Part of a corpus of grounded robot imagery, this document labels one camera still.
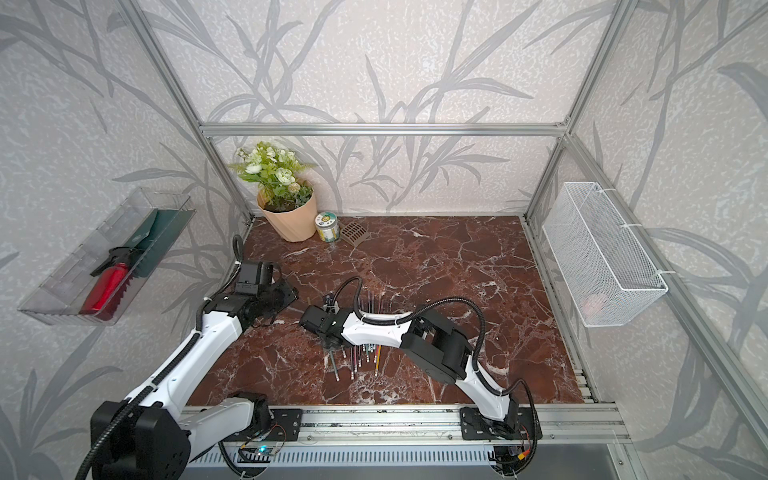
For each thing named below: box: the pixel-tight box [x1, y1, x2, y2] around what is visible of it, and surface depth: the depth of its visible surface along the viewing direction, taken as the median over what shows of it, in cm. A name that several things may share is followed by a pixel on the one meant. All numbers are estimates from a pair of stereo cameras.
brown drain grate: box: [340, 221, 370, 247], surface depth 115 cm
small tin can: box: [314, 211, 340, 243], surface depth 112 cm
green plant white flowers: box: [228, 142, 317, 207], surface depth 99 cm
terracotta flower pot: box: [256, 191, 317, 242], surface depth 104 cm
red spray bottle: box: [79, 246, 131, 315], surface depth 61 cm
